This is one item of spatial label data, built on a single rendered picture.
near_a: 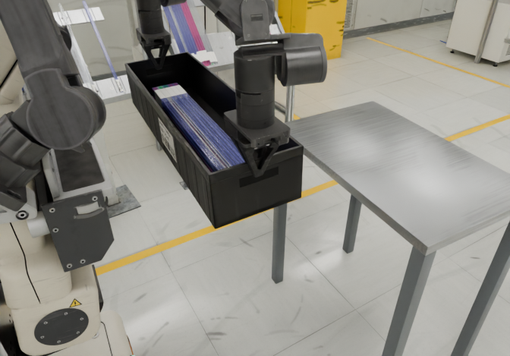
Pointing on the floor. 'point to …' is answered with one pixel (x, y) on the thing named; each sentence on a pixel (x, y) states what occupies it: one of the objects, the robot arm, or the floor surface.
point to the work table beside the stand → (407, 200)
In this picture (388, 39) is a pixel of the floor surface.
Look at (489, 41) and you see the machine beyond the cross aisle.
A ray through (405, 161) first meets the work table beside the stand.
